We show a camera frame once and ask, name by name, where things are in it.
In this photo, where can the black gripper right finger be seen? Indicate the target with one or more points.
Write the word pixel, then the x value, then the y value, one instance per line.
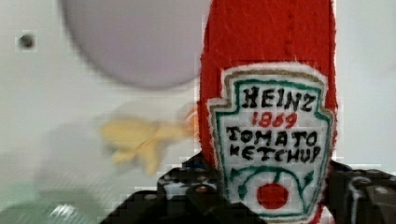
pixel 357 196

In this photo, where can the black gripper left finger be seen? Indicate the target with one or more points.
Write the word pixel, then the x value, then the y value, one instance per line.
pixel 188 194

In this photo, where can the red plush ketchup bottle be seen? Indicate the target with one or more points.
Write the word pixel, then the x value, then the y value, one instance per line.
pixel 267 108

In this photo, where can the orange slice toy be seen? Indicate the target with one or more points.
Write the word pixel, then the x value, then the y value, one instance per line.
pixel 191 122

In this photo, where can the yellow peeled banana toy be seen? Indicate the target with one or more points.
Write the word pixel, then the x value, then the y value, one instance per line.
pixel 134 138

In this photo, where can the grey round plate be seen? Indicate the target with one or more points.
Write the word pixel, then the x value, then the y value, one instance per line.
pixel 149 44

